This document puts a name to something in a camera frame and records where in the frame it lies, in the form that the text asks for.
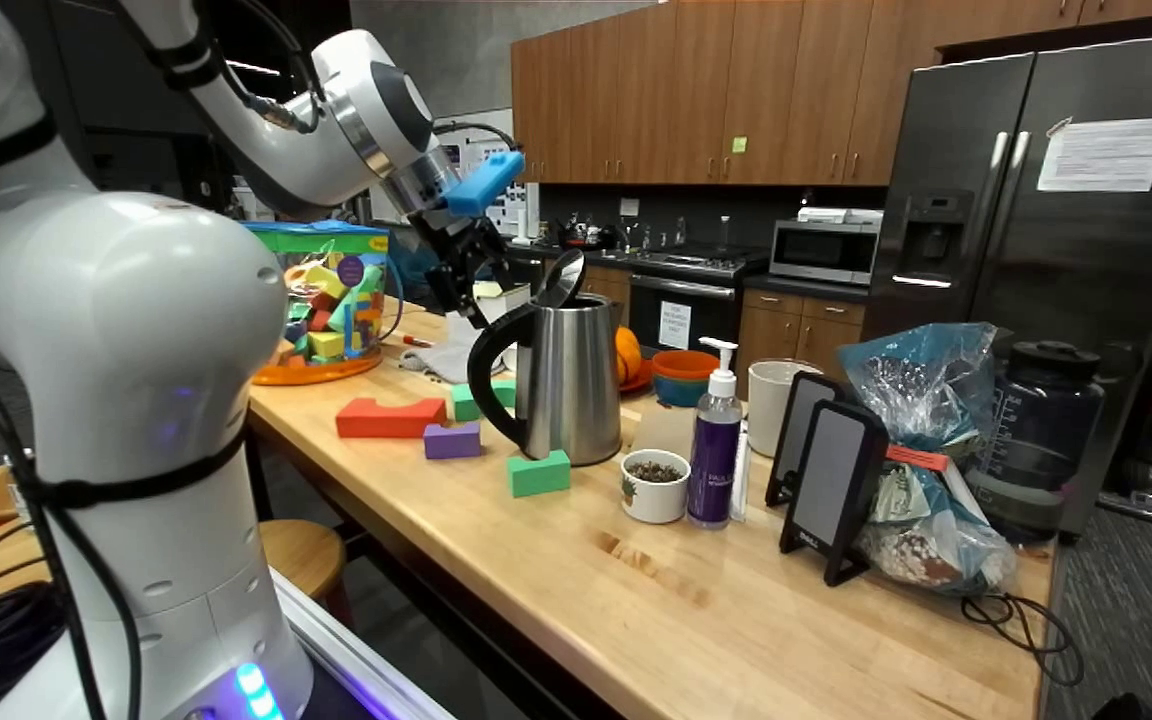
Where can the white box with pale lid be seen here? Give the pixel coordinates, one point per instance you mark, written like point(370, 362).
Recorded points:
point(469, 342)

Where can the black desktop speaker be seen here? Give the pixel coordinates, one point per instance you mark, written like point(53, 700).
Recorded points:
point(799, 423)
point(835, 484)

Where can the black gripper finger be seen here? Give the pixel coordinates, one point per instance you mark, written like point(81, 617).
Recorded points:
point(450, 299)
point(493, 277)

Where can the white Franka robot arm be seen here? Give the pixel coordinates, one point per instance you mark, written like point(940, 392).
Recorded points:
point(109, 347)

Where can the white ramekin cup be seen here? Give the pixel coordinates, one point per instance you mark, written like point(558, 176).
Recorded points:
point(653, 484)

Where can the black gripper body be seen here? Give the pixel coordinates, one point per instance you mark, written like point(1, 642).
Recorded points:
point(459, 251)

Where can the purple foam block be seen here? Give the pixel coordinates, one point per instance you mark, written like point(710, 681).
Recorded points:
point(450, 440)

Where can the clear bin of foam blocks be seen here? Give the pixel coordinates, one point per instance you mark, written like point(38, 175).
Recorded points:
point(329, 302)

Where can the red foam block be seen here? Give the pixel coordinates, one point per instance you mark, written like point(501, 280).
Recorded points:
point(386, 417)

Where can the silver microwave oven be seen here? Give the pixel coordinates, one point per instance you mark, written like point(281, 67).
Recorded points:
point(823, 251)

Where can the purple pump bottle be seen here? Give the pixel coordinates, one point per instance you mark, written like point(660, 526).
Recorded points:
point(712, 454)

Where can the stainless steel refrigerator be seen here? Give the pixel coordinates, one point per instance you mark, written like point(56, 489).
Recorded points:
point(1071, 264)

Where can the orange tray under bin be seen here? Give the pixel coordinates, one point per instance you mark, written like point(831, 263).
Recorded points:
point(317, 372)

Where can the small green foam block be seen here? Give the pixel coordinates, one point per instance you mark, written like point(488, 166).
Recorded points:
point(536, 473)

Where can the stainless steel electric kettle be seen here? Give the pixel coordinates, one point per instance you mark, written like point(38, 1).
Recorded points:
point(572, 387)

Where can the large light green foam block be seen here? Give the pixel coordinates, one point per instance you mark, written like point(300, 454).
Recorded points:
point(460, 403)

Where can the green sticky note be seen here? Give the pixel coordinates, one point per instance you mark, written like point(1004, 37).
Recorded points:
point(738, 146)

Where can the brown wooden base cabinet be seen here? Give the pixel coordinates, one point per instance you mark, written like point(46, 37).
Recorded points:
point(799, 324)

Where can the blue plastic bag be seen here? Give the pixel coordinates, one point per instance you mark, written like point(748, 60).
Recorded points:
point(931, 387)

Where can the blue wrist camera housing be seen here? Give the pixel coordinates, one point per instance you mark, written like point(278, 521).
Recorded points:
point(482, 184)

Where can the white mug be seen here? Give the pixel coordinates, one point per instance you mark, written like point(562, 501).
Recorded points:
point(771, 403)

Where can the brown wooden wall cabinets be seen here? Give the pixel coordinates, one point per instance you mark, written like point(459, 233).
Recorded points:
point(843, 80)

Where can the orange bowl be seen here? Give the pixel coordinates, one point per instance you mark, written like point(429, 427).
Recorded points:
point(680, 365)

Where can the teal bowl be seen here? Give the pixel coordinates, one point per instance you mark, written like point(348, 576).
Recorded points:
point(680, 392)

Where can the black kitchen stove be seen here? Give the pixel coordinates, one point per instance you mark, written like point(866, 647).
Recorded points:
point(698, 302)

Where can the white tray on microwave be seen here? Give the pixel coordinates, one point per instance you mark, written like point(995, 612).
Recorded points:
point(843, 212)

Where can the white paper on refrigerator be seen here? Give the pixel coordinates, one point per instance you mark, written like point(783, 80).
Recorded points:
point(1105, 153)

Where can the white robot base platform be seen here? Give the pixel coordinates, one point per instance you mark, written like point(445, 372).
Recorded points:
point(361, 667)

